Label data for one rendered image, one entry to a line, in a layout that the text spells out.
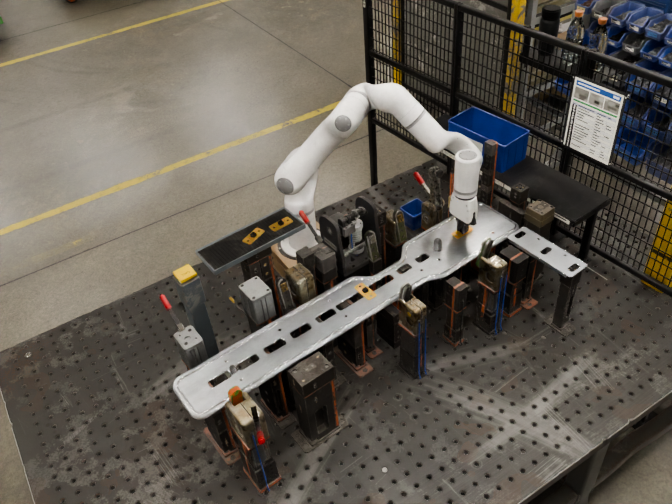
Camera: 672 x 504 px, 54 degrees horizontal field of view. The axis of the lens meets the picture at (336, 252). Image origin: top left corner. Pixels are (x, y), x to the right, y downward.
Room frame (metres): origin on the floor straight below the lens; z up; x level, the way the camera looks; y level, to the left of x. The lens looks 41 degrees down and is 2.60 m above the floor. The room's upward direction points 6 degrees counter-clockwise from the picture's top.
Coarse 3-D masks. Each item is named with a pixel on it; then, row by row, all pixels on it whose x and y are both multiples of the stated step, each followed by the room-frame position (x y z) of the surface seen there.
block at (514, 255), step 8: (512, 248) 1.77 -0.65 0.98; (504, 256) 1.74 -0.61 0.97; (512, 256) 1.73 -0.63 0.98; (520, 256) 1.73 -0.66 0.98; (528, 256) 1.72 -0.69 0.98; (512, 264) 1.71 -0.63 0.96; (520, 264) 1.70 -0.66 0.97; (512, 272) 1.70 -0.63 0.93; (520, 272) 1.70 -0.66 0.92; (512, 280) 1.70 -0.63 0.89; (520, 280) 1.71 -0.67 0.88; (512, 288) 1.70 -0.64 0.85; (520, 288) 1.73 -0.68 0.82; (512, 296) 1.70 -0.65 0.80; (520, 296) 1.72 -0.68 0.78; (504, 304) 1.72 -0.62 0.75; (512, 304) 1.70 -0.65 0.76; (504, 312) 1.71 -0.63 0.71; (512, 312) 1.70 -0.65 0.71
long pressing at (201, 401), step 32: (448, 224) 1.92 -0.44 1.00; (480, 224) 1.90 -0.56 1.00; (512, 224) 1.89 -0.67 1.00; (416, 256) 1.76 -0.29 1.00; (448, 256) 1.74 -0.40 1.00; (352, 288) 1.63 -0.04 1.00; (384, 288) 1.61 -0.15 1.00; (288, 320) 1.50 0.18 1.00; (352, 320) 1.48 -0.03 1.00; (224, 352) 1.39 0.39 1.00; (256, 352) 1.38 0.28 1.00; (288, 352) 1.37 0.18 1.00; (192, 384) 1.28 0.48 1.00; (224, 384) 1.26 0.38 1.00; (256, 384) 1.25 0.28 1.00; (192, 416) 1.16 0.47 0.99
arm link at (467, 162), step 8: (464, 152) 1.88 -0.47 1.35; (472, 152) 1.87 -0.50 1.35; (456, 160) 1.85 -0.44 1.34; (464, 160) 1.83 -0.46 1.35; (472, 160) 1.83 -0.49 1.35; (456, 168) 1.85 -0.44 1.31; (464, 168) 1.82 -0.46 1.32; (472, 168) 1.82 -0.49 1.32; (456, 176) 1.84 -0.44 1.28; (464, 176) 1.82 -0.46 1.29; (472, 176) 1.82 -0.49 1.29; (456, 184) 1.84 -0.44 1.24; (464, 184) 1.82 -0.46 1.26; (472, 184) 1.82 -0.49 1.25; (464, 192) 1.82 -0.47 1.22
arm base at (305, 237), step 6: (312, 216) 2.09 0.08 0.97; (312, 222) 2.09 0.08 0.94; (306, 228) 2.07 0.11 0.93; (294, 234) 2.07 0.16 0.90; (300, 234) 2.06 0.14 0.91; (306, 234) 2.07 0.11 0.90; (312, 234) 2.08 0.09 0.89; (318, 234) 2.16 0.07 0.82; (282, 240) 2.14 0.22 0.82; (288, 240) 2.14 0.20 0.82; (294, 240) 2.07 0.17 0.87; (300, 240) 2.06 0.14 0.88; (306, 240) 2.06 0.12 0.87; (312, 240) 2.08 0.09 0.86; (282, 246) 2.10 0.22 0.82; (288, 246) 2.10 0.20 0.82; (294, 246) 2.07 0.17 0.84; (300, 246) 2.06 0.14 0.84; (312, 246) 2.08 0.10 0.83; (288, 252) 2.06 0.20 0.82; (294, 252) 2.05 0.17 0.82
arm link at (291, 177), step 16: (352, 96) 2.03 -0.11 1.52; (336, 112) 1.96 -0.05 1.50; (352, 112) 1.95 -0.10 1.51; (320, 128) 2.05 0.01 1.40; (336, 128) 1.94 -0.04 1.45; (352, 128) 1.93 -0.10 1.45; (304, 144) 2.08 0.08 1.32; (320, 144) 2.03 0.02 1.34; (336, 144) 2.02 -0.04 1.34; (288, 160) 2.07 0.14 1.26; (304, 160) 2.04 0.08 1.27; (320, 160) 2.04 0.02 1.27; (288, 176) 2.03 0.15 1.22; (304, 176) 2.03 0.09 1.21; (288, 192) 2.02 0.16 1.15
